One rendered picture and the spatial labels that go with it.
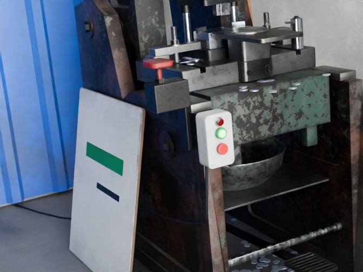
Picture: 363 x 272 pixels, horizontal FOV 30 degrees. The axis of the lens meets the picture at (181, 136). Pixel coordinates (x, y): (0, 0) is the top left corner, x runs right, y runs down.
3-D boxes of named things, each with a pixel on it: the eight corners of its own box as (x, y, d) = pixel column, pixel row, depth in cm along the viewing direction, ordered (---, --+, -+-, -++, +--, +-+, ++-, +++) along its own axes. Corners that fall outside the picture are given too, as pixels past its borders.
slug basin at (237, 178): (310, 179, 205) (309, 148, 203) (214, 207, 190) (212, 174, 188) (248, 155, 234) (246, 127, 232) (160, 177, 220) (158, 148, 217)
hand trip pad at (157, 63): (177, 89, 167) (174, 59, 165) (155, 94, 164) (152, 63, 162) (165, 86, 173) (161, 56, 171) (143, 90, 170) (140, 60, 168)
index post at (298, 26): (304, 48, 198) (303, 15, 196) (296, 49, 197) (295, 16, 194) (298, 47, 201) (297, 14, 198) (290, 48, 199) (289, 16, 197)
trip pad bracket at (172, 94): (195, 150, 173) (188, 74, 168) (161, 158, 169) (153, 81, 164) (184, 145, 178) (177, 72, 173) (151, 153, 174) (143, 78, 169)
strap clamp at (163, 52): (204, 59, 196) (201, 23, 193) (152, 68, 188) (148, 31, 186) (194, 57, 201) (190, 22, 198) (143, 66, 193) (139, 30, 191)
